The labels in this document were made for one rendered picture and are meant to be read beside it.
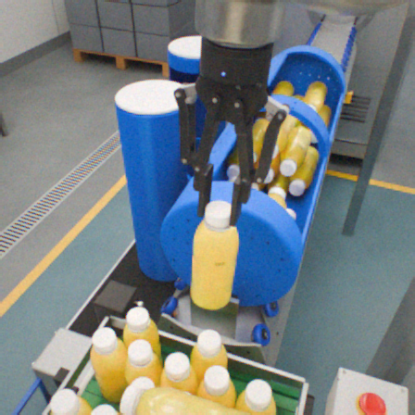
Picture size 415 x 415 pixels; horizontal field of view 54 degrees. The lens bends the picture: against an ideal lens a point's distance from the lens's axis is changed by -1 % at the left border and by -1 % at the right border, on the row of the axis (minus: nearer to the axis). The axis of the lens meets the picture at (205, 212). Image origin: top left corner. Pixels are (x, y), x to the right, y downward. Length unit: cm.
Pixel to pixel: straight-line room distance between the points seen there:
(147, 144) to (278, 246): 87
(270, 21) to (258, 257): 48
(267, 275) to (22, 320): 161
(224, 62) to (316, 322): 179
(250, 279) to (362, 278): 157
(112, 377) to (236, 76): 57
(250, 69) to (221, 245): 24
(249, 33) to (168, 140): 113
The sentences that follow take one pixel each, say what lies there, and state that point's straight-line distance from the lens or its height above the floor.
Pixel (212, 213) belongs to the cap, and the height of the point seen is 133.
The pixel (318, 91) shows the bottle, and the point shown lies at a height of 112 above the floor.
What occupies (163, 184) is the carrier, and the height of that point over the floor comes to 73.
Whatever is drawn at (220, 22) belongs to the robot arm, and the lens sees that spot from 42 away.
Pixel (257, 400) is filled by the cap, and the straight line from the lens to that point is 68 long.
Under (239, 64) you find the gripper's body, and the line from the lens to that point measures 43.
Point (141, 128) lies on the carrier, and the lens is 149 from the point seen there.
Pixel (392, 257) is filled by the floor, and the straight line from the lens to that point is 255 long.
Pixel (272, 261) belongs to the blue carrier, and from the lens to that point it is 79.
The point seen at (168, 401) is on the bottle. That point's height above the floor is 114.
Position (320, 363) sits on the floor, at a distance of 201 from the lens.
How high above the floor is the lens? 170
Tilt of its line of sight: 41 degrees down
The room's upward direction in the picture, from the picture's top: straight up
